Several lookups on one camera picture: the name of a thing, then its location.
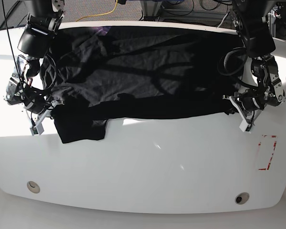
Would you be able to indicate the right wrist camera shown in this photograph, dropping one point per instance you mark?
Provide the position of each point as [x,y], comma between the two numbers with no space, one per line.
[37,129]

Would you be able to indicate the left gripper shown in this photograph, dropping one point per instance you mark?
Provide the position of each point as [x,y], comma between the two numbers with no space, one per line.
[249,107]

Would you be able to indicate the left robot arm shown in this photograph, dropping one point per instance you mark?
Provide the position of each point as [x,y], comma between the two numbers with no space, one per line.
[258,45]

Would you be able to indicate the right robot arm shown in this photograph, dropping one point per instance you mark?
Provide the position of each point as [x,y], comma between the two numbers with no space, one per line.
[43,20]

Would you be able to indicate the table grommet hole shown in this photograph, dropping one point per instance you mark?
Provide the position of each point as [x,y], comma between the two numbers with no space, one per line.
[242,198]
[33,187]

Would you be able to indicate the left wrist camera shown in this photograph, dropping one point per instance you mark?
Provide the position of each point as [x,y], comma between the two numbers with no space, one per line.
[245,126]

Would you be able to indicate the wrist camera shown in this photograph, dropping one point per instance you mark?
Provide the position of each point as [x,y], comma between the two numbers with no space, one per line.
[37,129]
[245,126]

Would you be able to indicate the red tape rectangle marking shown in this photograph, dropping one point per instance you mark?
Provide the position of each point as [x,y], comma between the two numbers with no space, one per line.
[266,149]

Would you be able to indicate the left table grommet hole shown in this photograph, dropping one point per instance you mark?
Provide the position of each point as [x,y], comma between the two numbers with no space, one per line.
[33,187]

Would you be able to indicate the right table grommet hole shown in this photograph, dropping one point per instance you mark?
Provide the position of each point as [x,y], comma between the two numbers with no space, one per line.
[242,198]

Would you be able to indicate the black t-shirt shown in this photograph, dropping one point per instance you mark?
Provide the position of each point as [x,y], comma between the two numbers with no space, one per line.
[103,73]

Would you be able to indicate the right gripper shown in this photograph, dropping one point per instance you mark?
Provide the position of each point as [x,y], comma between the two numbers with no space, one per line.
[39,107]

